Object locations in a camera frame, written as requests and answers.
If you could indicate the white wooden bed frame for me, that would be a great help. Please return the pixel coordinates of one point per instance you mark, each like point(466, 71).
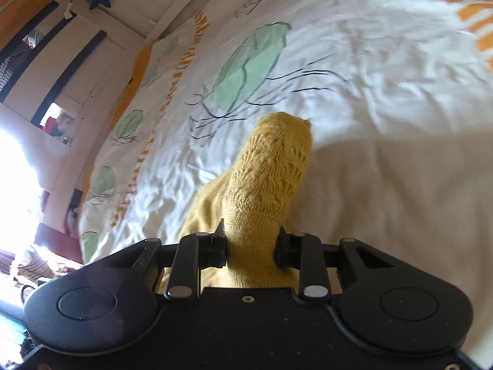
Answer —
point(129, 26)

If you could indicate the white shelf unit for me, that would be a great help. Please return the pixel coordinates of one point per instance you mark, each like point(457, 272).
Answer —
point(53, 96)

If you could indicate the mustard yellow knit sweater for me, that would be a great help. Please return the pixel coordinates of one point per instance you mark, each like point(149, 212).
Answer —
point(252, 200)

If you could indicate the white patterned duvet cover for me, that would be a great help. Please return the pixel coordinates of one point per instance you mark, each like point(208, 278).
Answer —
point(399, 97)

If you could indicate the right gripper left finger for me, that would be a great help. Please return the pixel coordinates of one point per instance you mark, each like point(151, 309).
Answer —
point(195, 253)

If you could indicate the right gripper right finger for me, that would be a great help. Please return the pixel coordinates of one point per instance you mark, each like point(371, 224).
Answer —
point(305, 253)

